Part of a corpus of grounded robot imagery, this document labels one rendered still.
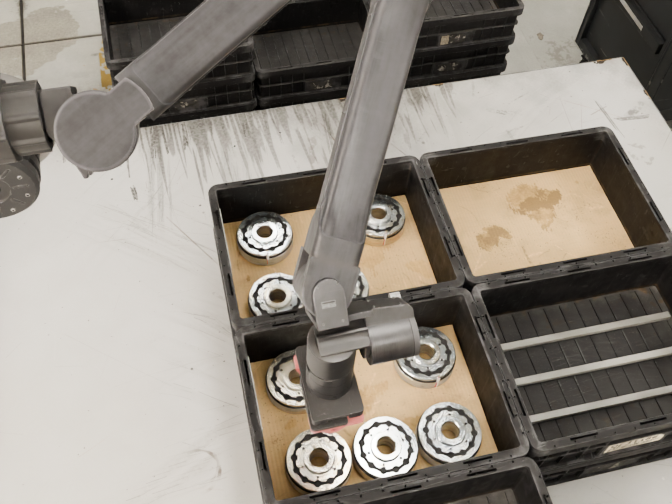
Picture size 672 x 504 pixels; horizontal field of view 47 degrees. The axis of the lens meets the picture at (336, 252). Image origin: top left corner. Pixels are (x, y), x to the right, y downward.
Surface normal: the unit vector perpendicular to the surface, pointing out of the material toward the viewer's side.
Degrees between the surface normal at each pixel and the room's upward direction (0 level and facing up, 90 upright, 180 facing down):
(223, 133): 0
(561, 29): 0
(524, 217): 0
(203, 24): 43
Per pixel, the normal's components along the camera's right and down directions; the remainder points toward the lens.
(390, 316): 0.21, 0.18
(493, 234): 0.04, -0.56
